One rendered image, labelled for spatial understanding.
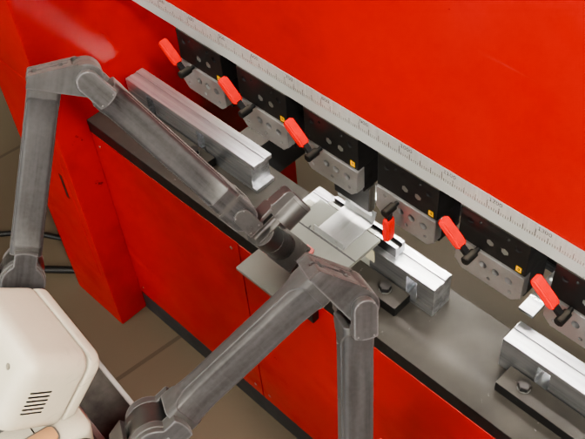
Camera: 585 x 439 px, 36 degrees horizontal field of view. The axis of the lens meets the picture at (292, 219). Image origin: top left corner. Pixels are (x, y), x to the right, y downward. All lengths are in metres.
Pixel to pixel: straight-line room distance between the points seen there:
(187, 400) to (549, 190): 0.66
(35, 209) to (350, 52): 0.62
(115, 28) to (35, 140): 0.90
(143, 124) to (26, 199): 0.24
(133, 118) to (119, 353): 1.58
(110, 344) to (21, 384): 1.69
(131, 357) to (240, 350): 1.69
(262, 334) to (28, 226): 0.50
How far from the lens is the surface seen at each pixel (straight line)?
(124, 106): 1.62
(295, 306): 1.40
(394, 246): 1.97
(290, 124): 1.86
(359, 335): 1.42
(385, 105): 1.66
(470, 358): 1.96
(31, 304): 1.55
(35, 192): 1.65
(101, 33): 2.46
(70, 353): 1.48
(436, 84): 1.53
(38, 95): 1.60
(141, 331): 3.13
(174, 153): 1.65
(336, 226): 2.00
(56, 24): 2.36
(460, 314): 2.03
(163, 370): 3.03
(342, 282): 1.39
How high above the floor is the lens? 2.53
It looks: 49 degrees down
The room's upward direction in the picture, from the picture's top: 6 degrees counter-clockwise
